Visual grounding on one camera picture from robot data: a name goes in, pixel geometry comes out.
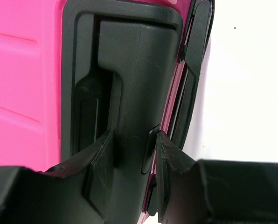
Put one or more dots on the pink suitcase with dark lining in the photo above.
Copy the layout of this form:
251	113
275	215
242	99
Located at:
70	70

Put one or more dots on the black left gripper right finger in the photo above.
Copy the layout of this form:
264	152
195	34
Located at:
213	191

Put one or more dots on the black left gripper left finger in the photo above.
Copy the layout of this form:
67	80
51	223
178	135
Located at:
76	191

